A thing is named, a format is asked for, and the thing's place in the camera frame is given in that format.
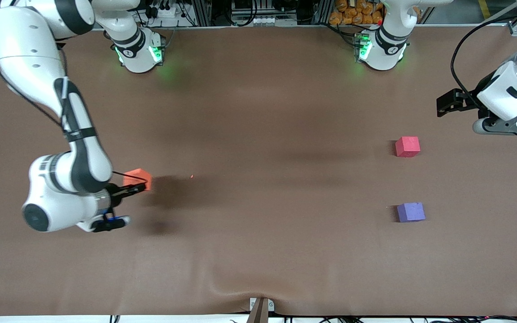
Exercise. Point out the orange foam cube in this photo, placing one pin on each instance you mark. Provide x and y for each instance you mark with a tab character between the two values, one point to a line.
138	176

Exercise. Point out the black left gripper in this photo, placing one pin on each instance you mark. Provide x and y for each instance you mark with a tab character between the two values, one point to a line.
464	101

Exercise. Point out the white power strip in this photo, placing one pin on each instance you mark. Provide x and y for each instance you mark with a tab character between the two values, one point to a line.
164	12

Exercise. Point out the brown table mat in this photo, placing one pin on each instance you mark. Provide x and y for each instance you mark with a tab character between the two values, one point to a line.
258	112

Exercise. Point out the small metal edge bracket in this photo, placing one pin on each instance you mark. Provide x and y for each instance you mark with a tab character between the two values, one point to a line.
272	306

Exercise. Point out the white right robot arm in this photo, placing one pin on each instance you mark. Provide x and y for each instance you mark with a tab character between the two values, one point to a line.
25	45

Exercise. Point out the purple foam cube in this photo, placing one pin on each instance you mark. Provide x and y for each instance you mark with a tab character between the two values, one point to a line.
411	212

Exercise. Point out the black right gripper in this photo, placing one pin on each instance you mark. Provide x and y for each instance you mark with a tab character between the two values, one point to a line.
116	192

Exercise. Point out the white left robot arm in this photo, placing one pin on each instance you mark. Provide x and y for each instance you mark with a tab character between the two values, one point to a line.
384	49

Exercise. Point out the brown wooden post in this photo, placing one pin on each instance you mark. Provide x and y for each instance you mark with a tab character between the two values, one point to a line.
258	314

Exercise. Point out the pink foam cube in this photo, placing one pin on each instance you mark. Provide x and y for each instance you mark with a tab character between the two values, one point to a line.
407	147

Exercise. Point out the pile of orange objects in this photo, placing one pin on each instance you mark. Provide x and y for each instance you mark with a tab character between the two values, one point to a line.
357	13

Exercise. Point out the white terminal block row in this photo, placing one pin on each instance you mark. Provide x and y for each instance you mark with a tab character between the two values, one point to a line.
274	21

